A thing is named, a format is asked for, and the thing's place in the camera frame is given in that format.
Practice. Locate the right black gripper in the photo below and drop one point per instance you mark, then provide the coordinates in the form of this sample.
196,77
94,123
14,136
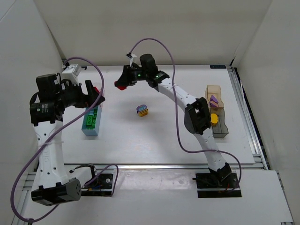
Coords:
128,75

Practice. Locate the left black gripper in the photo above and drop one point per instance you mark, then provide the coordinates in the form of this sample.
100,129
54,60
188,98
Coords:
88,94

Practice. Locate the red curved lego brick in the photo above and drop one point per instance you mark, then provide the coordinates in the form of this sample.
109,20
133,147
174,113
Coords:
121,87

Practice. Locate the yellow purple green lego stack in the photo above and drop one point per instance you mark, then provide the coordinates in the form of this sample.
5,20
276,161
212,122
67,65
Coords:
142,110

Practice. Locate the purple lego plate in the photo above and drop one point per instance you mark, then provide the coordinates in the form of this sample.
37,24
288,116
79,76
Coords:
213,98

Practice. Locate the purple lego piece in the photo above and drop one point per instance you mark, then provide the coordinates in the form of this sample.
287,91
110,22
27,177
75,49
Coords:
214,104

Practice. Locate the yellow round lego brick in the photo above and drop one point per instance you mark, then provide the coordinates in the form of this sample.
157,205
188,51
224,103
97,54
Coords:
213,119

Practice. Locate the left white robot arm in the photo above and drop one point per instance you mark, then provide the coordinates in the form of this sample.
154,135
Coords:
55,185

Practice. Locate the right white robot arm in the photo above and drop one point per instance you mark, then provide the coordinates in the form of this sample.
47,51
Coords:
196,112

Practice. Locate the blue container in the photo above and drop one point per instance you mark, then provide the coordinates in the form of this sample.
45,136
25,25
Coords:
92,132

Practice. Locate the orange translucent container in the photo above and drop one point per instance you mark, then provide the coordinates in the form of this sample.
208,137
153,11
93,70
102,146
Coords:
216,91

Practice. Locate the grey translucent container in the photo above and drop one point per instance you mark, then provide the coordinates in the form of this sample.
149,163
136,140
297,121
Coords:
220,130

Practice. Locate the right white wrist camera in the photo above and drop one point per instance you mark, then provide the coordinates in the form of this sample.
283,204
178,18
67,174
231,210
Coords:
131,58

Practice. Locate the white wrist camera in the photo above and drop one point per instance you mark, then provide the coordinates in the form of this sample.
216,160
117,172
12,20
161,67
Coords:
71,73
131,58

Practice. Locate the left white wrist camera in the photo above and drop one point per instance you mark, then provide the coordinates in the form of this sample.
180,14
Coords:
71,73

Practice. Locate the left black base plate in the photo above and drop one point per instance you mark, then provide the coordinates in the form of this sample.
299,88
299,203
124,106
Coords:
100,185

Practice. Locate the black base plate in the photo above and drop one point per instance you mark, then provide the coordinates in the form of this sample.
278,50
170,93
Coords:
100,185
208,186

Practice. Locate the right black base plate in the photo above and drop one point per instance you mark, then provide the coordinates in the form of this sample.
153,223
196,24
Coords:
208,186

